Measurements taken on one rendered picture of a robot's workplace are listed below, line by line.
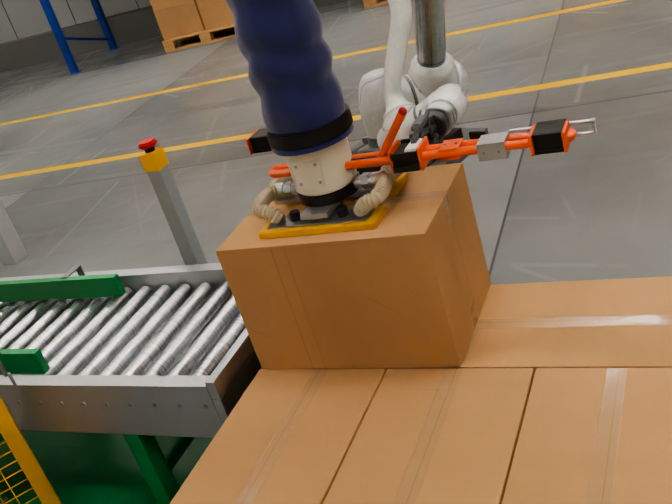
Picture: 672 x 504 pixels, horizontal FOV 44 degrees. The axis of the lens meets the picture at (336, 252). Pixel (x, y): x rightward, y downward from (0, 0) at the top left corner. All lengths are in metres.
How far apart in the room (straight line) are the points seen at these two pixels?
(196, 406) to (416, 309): 0.72
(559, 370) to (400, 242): 0.50
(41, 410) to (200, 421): 0.60
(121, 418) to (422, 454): 1.05
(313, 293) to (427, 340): 0.32
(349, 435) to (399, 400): 0.16
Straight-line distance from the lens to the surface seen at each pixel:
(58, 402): 2.79
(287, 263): 2.18
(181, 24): 10.71
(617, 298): 2.36
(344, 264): 2.12
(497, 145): 2.02
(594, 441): 1.93
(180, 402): 2.48
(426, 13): 2.80
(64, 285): 3.34
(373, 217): 2.10
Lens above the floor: 1.83
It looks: 26 degrees down
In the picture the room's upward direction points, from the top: 18 degrees counter-clockwise
